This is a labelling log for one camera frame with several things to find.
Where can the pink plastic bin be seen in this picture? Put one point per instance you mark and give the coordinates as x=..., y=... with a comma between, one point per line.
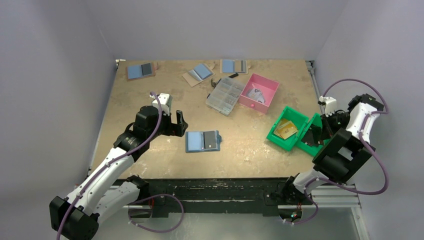
x=269, y=88

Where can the blue card holder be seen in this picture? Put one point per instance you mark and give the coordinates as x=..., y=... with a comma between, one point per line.
x=202, y=141

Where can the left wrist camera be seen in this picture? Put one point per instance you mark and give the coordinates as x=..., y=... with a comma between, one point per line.
x=164, y=100

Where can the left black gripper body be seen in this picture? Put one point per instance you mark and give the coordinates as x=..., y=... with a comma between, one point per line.
x=167, y=127

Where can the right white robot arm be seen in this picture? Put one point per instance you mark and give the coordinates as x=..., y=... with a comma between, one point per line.
x=348, y=145

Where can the brown open card holder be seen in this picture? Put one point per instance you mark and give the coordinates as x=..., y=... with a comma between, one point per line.
x=141, y=71

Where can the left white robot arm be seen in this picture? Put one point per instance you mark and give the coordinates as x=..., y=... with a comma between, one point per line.
x=79, y=215

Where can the gold card from holder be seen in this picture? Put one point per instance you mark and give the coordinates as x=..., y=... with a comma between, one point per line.
x=291, y=130

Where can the tan open card holder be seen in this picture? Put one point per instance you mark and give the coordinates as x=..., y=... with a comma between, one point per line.
x=199, y=74

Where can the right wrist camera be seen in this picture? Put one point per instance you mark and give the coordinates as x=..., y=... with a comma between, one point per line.
x=329, y=104

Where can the green tray lid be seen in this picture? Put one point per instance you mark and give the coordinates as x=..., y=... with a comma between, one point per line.
x=316, y=120

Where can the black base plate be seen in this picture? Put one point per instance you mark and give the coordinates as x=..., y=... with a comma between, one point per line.
x=258, y=195

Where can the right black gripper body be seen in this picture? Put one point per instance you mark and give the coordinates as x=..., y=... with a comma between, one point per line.
x=327, y=127

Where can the cards in pink bin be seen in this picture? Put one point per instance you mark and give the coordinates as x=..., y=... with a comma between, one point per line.
x=256, y=94

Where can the gold credit card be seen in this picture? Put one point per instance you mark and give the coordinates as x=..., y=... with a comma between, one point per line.
x=280, y=129

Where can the beige open card holder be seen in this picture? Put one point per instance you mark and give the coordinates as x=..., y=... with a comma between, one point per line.
x=230, y=66

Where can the green plastic tray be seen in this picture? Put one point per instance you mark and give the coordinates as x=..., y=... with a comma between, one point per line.
x=299, y=119

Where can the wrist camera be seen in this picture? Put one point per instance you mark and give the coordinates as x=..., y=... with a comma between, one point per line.
x=164, y=100
x=329, y=104

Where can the black cards in lid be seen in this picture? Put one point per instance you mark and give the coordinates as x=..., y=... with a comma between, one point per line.
x=313, y=136

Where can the clear plastic organizer box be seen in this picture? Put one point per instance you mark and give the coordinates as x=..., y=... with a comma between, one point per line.
x=225, y=95

